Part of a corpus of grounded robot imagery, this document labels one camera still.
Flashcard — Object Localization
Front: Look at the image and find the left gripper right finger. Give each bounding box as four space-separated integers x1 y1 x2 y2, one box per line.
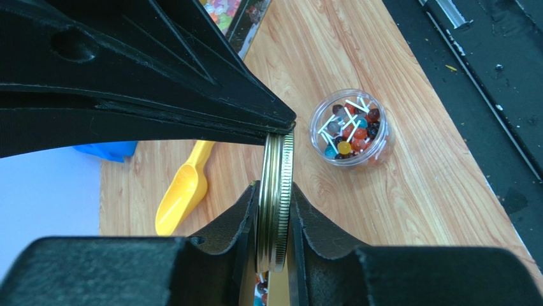
288 184 369 305

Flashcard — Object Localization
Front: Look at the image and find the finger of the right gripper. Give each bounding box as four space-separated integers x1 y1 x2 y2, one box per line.
1 92 293 157
1 1 296 132

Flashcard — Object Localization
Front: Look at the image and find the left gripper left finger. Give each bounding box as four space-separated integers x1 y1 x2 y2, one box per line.
178 181 260 305

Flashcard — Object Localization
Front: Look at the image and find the yellow plastic scoop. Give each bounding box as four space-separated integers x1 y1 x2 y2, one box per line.
155 140 215 237

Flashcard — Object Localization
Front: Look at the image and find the white jar lid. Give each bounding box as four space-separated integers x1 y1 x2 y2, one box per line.
255 133 294 272

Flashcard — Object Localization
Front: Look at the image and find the clear glass jar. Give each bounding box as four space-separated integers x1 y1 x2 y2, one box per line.
308 89 395 168

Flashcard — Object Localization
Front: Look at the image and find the gold tin of lollipops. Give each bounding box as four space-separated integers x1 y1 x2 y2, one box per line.
253 269 291 306

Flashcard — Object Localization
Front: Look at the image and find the tin of gummy candies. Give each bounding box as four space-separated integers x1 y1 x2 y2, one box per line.
200 0 270 60

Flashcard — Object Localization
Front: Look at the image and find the blue plastic bin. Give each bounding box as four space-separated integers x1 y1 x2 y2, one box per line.
73 141 138 163

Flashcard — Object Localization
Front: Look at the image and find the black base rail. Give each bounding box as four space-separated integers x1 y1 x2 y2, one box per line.
385 1 542 266

